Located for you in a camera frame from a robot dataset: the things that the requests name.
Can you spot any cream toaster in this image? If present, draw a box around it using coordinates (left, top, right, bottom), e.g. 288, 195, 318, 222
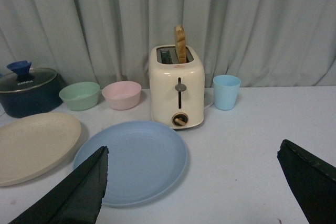
149, 45, 205, 129

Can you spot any pink bowl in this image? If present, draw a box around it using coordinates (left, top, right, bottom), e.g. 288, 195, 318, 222
102, 81, 142, 110

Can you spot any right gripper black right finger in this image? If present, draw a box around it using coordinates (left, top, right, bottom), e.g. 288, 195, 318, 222
277, 140, 335, 223

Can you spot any light blue plate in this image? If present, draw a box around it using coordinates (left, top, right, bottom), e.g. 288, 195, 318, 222
73, 121, 188, 208

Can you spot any light blue cup right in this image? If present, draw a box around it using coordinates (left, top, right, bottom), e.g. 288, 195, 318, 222
213, 75, 241, 111

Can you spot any toast slice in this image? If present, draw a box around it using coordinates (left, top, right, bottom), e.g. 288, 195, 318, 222
174, 25, 187, 63

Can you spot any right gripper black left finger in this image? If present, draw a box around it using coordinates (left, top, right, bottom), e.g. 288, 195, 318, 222
11, 146, 109, 223

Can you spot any grey curtain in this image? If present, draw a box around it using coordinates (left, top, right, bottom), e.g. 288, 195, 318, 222
1, 0, 335, 87

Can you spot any dark blue saucepan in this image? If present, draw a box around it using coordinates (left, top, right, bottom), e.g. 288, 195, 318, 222
1, 74, 66, 118

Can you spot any beige plate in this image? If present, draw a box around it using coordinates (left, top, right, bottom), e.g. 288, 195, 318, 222
1, 113, 81, 187

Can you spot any green bowl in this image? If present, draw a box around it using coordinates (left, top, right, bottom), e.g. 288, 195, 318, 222
59, 82, 100, 111

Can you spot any glass pot lid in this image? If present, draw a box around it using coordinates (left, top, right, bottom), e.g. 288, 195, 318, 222
1, 60, 57, 93

